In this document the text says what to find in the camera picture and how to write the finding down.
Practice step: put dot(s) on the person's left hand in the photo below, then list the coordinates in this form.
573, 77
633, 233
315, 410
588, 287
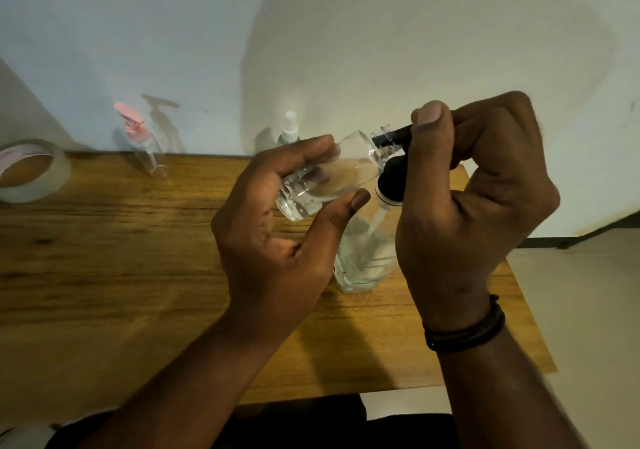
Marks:
255, 243

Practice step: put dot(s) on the person's right hand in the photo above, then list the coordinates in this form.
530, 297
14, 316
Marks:
465, 243

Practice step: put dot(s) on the person's right thumb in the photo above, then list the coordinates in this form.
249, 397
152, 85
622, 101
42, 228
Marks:
425, 163

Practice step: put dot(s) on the person's left thumb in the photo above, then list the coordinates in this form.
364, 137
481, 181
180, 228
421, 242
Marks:
335, 223

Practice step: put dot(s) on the black pump nozzle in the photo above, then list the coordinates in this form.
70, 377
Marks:
395, 134

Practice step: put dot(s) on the small clear glass bottle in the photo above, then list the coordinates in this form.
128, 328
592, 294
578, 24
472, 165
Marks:
357, 156

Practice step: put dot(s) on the person's left forearm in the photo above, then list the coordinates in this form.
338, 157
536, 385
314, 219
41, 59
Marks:
200, 388

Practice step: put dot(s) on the person's right forearm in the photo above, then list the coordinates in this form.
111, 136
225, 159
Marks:
500, 398

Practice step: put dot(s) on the large clear black-pump bottle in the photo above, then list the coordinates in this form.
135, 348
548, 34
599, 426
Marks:
365, 258

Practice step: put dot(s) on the white spray bottle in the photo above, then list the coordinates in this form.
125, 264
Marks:
289, 128

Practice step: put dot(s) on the black wristband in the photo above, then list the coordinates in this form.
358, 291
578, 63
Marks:
467, 333

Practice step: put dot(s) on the clear pink-pump bottle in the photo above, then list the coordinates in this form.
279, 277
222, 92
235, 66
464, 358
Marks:
147, 151

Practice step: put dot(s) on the person's black clothing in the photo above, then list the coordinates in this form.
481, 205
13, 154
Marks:
325, 426

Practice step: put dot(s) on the clear tape roll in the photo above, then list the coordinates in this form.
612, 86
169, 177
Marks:
52, 176

